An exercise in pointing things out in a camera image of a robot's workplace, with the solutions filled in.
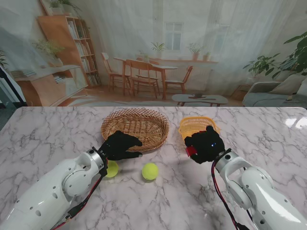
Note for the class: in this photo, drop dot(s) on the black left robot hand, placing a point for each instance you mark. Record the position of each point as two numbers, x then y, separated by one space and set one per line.
116 145

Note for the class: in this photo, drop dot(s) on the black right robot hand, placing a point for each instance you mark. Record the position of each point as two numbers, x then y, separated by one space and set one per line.
208 146

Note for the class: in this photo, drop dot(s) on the yellow-green tennis ball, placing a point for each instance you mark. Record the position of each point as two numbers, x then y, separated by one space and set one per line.
149 171
113 169

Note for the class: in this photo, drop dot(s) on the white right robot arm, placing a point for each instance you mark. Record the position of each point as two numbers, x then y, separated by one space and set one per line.
259 187

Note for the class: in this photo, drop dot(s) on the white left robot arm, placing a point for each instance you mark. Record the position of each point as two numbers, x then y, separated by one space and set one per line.
48 194

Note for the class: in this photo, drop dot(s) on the yellow plastic mesh basket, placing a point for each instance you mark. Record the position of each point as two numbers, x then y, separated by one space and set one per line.
192 123

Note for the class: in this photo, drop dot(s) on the brown oval wicker basket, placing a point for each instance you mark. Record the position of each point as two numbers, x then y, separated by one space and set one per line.
144 124

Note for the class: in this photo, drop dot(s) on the printed room scene backdrop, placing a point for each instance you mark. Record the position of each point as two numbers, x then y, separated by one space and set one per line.
144 36

